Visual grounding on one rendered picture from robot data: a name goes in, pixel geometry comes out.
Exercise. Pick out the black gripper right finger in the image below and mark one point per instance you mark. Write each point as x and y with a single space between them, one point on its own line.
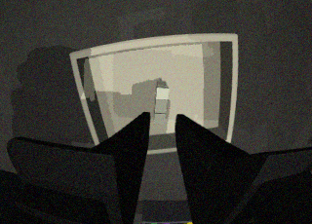
220 179

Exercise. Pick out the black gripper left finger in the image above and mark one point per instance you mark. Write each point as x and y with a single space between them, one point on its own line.
110 172

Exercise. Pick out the beige shallow tray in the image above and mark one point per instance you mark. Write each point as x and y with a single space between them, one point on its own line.
116 82

